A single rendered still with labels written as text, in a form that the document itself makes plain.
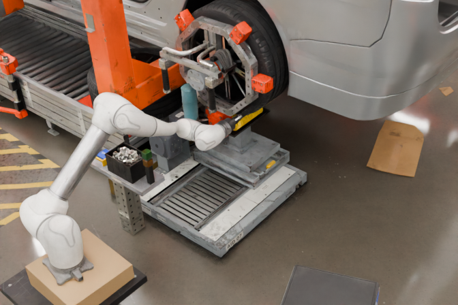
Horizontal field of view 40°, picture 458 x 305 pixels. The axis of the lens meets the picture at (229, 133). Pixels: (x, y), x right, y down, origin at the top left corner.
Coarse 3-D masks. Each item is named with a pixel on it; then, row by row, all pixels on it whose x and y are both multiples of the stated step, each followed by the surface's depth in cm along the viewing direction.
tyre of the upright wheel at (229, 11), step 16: (224, 0) 345; (240, 0) 343; (256, 0) 344; (208, 16) 343; (224, 16) 335; (240, 16) 331; (256, 16) 335; (256, 32) 329; (272, 32) 335; (256, 48) 330; (272, 48) 333; (272, 64) 334; (288, 80) 353; (272, 96) 349; (240, 112) 364
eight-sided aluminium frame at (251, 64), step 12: (192, 24) 341; (204, 24) 335; (216, 24) 336; (180, 36) 353; (228, 36) 328; (180, 48) 359; (240, 48) 327; (252, 60) 329; (180, 72) 369; (252, 72) 331; (204, 96) 368; (252, 96) 339; (228, 108) 357; (240, 108) 349
